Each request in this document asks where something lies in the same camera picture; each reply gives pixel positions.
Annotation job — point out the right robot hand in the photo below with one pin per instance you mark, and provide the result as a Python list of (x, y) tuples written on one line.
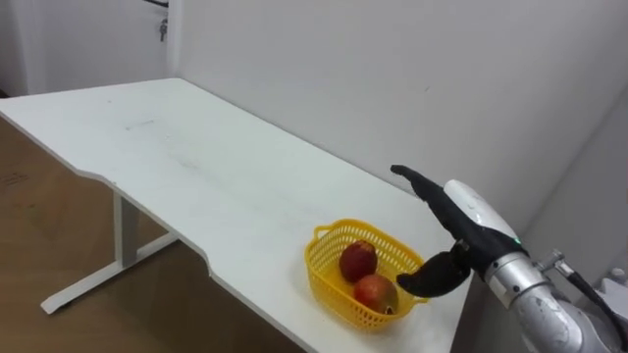
[(461, 223)]

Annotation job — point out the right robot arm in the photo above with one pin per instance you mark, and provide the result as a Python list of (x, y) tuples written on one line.
[(544, 309)]

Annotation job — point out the dark red fruit soft toy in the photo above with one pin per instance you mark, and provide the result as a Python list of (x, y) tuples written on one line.
[(358, 261)]

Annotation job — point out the red yellow fruit soft toy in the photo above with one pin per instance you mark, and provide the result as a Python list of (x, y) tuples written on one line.
[(375, 293)]

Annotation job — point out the yellow plastic basket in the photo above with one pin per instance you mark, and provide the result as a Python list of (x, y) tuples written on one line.
[(329, 265)]

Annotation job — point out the white desk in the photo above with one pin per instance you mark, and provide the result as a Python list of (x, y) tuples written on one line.
[(206, 166)]

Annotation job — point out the metal door key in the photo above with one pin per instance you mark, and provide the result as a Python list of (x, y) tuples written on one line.
[(163, 29)]

